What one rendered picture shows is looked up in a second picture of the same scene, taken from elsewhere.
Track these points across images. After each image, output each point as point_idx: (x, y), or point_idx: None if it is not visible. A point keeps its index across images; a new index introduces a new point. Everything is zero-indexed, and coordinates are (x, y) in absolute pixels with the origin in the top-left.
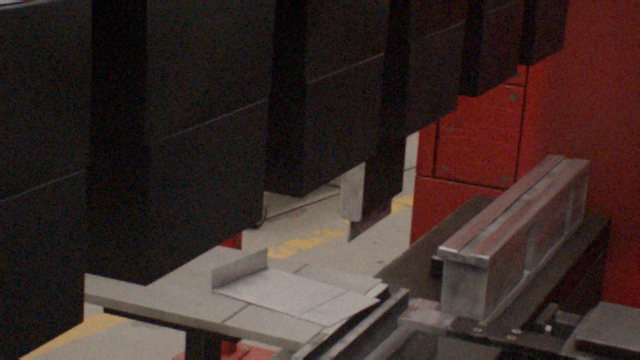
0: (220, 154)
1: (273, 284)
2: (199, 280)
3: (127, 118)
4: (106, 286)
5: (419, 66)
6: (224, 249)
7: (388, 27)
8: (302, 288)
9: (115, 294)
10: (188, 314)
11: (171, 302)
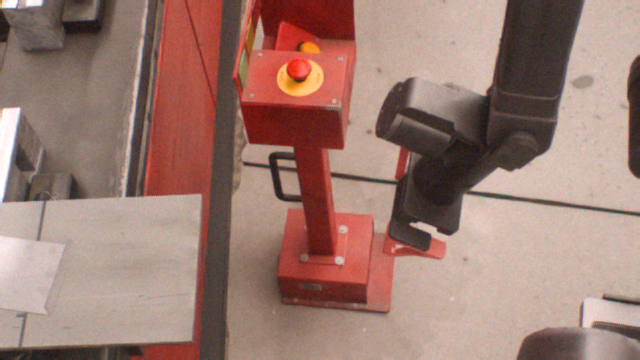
0: None
1: (31, 281)
2: (92, 261)
3: None
4: (153, 212)
5: None
6: (103, 337)
7: None
8: (6, 286)
9: (139, 203)
10: (73, 201)
11: (94, 212)
